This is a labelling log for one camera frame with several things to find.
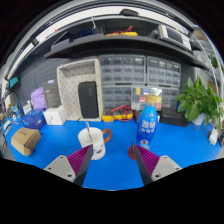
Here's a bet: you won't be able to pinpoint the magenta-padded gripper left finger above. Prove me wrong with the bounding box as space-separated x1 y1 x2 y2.
43 144 95 187

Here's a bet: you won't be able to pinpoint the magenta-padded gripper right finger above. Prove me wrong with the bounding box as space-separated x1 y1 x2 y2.
132 144 183 186

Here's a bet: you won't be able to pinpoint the blue drink bottle gold cap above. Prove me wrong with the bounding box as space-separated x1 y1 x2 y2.
135 94 163 151

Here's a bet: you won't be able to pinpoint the flat round red coaster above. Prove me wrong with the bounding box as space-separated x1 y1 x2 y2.
127 143 144 162

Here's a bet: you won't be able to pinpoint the metal spoon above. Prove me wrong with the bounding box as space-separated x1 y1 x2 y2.
85 119 93 143

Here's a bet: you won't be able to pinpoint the flat black case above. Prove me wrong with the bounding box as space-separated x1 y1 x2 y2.
159 106 191 128

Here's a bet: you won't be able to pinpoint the white carton box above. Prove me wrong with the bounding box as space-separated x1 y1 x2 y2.
43 105 68 126

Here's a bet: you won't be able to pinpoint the yellow multimeter red leads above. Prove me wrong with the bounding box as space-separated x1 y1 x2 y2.
101 104 134 123

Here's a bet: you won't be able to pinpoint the small brown cardboard box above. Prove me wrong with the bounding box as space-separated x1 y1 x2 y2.
10 127 42 157

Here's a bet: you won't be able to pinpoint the black rounded speaker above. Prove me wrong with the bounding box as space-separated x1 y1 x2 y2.
77 80 100 119

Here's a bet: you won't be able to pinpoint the blue carton box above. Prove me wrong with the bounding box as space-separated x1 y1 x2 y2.
21 107 47 130

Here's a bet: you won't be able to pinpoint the clear organizer box coloured parts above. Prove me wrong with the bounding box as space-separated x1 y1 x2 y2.
130 85 163 112

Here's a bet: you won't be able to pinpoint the grey small-parts drawer cabinet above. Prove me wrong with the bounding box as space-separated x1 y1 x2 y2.
101 84 133 114
161 87 181 109
98 54 148 86
146 56 183 88

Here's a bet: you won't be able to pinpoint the white power adapter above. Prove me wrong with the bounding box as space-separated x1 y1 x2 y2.
208 128 219 147

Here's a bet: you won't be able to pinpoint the white perforated tray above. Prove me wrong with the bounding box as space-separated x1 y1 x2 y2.
56 58 104 123

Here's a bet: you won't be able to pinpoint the dark grey upright carton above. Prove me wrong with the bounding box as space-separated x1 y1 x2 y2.
41 79 62 109

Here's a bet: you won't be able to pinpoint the green potted plant white pot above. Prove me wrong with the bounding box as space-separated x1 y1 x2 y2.
175 76 224 131

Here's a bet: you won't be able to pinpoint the white shelf unit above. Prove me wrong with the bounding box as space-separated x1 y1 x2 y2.
191 28 224 98

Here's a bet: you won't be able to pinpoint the white oscilloscope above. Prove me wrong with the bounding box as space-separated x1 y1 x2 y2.
157 23 193 51

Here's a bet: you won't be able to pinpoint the white mug brown handle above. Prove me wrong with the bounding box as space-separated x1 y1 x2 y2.
77 126 113 161

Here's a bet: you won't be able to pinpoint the teal wall bin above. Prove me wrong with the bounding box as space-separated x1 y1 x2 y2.
8 76 21 89

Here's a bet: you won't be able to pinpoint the dark wall shelf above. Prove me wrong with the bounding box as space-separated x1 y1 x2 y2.
44 34 209 71

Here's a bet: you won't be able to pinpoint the yellow meter with red cables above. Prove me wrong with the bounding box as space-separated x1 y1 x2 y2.
105 25 139 37

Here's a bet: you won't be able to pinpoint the black overhead camera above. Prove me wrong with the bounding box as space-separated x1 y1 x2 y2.
119 8 139 17

